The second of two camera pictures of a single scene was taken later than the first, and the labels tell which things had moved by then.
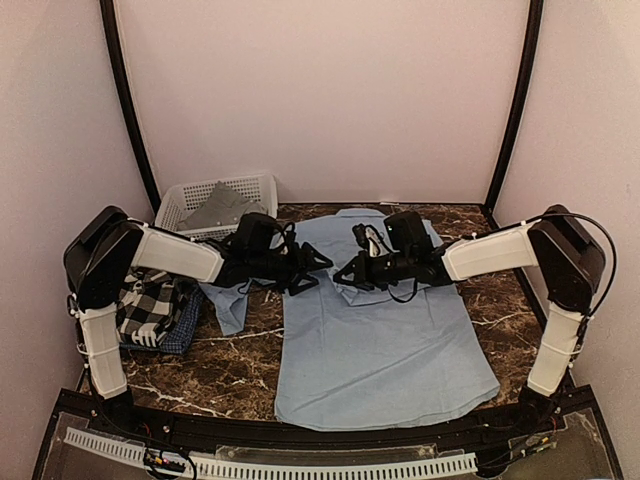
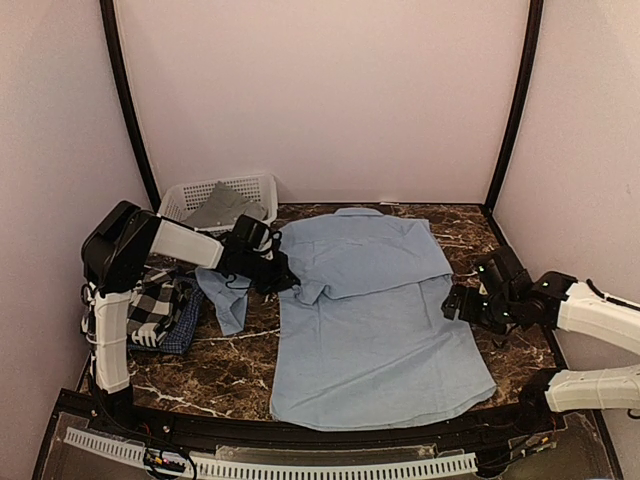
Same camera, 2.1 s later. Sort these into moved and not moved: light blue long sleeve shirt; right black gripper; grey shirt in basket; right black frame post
Moved: right black gripper
Not moved: grey shirt in basket; right black frame post; light blue long sleeve shirt
